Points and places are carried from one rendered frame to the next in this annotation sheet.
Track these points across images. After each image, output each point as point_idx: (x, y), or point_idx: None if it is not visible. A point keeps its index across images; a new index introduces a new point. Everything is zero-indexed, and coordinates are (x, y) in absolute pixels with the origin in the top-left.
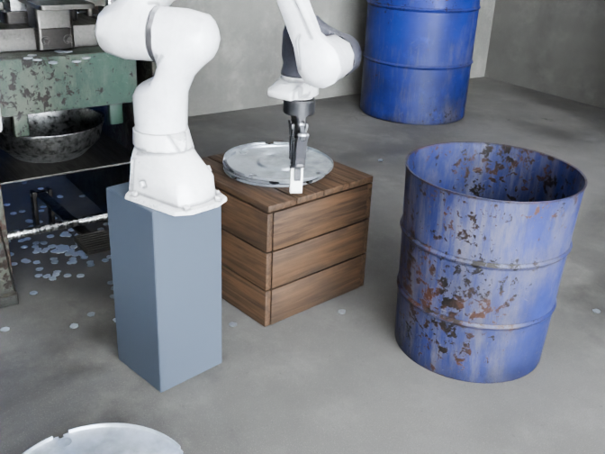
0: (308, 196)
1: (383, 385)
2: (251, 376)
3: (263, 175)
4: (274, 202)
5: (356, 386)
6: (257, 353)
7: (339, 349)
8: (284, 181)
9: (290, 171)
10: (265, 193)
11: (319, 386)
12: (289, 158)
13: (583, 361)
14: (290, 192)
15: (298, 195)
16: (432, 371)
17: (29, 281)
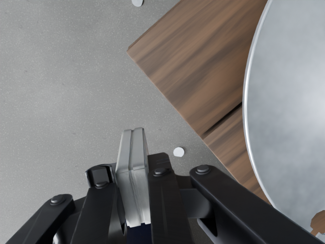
0: (226, 168)
1: (21, 190)
2: (14, 33)
3: (310, 25)
4: (164, 68)
5: (12, 160)
6: (67, 38)
7: (87, 145)
8: (242, 109)
9: (133, 156)
10: (239, 37)
11: (5, 118)
12: (200, 166)
13: None
14: (123, 131)
15: (227, 142)
16: (53, 242)
17: None
